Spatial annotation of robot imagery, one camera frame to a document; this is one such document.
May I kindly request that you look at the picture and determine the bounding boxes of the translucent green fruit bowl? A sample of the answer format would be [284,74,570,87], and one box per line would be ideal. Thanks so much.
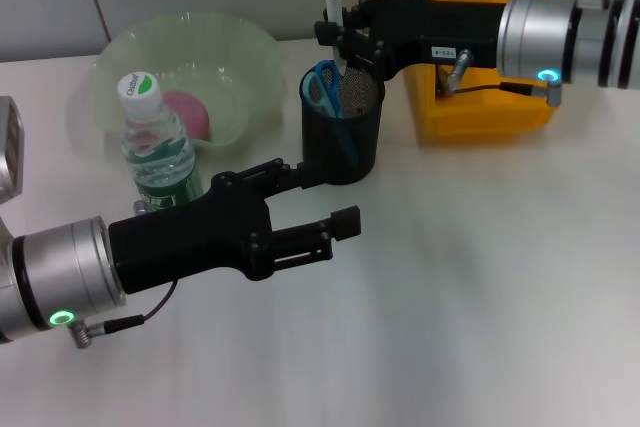
[92,10,288,151]

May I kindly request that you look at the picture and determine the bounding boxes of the yellow plastic bin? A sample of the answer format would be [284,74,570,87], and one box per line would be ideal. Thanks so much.
[398,0,561,143]

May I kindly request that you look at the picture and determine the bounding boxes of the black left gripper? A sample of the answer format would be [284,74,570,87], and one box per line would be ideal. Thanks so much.
[107,158,363,296]

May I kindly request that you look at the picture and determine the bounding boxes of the blue plastic scissors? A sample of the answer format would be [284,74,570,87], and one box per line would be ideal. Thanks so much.
[303,59,361,168]

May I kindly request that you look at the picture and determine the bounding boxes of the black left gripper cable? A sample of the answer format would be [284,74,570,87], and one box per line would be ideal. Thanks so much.
[67,279,179,349]

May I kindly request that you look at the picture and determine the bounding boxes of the black mesh cup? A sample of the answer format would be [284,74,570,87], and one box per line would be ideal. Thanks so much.
[298,59,386,187]

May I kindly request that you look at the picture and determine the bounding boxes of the clear water bottle green label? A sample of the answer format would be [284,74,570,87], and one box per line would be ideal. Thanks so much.
[117,70,206,213]

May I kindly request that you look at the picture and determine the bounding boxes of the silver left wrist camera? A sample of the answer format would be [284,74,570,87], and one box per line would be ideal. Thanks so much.
[0,95,26,204]

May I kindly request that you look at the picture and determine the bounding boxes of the pink peach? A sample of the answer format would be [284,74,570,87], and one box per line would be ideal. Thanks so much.
[163,90,211,142]

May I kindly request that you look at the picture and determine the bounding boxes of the grey right gripper cable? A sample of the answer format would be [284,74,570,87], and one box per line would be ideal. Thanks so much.
[446,49,564,107]

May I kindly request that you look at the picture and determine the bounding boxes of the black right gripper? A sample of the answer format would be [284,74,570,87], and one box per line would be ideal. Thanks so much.
[313,0,507,82]

